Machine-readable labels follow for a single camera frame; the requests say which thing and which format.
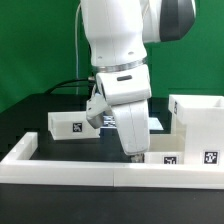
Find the white cable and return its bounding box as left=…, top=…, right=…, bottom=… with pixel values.
left=74, top=3, right=84, bottom=95

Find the white perimeter fence frame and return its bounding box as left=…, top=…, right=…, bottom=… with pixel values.
left=0, top=132, right=224, bottom=189

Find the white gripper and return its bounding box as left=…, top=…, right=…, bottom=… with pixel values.
left=96, top=65, right=151, bottom=163

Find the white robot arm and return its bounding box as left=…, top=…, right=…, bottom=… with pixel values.
left=81, top=0, right=196, bottom=162

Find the black cable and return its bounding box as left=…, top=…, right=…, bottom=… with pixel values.
left=44, top=77, right=96, bottom=94

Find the white marker sheet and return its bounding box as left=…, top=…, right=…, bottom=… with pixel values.
left=103, top=116, right=163, bottom=131

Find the white drawer box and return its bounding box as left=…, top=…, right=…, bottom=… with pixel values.
left=48, top=111, right=100, bottom=140
left=144, top=134, right=185, bottom=164

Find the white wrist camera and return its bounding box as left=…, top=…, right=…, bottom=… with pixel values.
left=86, top=94, right=111, bottom=129

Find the white drawer cabinet housing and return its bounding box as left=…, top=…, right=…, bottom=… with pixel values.
left=168, top=94, right=224, bottom=167

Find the white drawer box front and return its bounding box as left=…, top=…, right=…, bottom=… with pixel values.
left=144, top=134, right=185, bottom=164

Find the white drawer box rear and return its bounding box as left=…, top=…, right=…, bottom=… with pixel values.
left=48, top=111, right=100, bottom=140

